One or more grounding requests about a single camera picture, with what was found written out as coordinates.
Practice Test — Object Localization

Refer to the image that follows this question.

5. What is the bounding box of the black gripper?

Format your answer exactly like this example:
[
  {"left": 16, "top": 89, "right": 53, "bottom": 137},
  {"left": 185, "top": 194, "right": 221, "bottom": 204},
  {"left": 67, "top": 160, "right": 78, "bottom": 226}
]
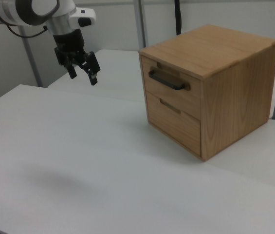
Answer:
[{"left": 53, "top": 29, "right": 101, "bottom": 86}]

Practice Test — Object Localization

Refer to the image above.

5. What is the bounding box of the black metal drawer handle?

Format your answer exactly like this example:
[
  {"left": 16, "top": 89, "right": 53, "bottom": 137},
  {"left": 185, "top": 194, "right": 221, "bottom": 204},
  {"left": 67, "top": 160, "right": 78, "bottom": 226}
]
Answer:
[{"left": 148, "top": 70, "right": 186, "bottom": 91}]

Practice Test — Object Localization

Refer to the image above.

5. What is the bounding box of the wooden drawer with handle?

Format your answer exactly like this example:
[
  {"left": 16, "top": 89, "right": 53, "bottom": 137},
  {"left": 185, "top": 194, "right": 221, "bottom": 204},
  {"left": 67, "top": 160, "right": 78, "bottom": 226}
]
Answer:
[{"left": 141, "top": 55, "right": 201, "bottom": 120}]

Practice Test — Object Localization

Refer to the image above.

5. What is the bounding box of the wooden drawer cabinet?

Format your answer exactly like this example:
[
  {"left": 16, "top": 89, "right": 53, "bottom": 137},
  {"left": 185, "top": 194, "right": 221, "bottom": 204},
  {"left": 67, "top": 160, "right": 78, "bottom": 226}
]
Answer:
[{"left": 138, "top": 24, "right": 275, "bottom": 161}]

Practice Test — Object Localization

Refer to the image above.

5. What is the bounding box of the black vertical pole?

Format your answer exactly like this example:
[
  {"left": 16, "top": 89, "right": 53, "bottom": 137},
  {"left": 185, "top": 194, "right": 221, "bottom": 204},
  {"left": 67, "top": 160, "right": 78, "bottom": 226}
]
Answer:
[{"left": 174, "top": 0, "right": 183, "bottom": 36}]

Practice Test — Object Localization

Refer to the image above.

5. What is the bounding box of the grey partition post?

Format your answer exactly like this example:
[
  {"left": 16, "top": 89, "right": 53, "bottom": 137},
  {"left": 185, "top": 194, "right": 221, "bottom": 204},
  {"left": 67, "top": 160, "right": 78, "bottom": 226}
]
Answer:
[
  {"left": 18, "top": 26, "right": 43, "bottom": 87},
  {"left": 133, "top": 0, "right": 148, "bottom": 49}
]

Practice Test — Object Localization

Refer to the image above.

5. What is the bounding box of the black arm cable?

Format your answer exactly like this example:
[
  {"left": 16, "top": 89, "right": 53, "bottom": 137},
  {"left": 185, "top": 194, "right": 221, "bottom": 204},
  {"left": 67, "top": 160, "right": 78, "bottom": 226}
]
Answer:
[{"left": 5, "top": 23, "right": 48, "bottom": 39}]

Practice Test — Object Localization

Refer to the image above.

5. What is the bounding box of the wooden drawer without handle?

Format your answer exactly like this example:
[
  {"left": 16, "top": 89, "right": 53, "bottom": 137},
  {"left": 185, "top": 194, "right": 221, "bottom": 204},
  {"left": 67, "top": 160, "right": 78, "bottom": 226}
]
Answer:
[{"left": 146, "top": 91, "right": 202, "bottom": 156}]

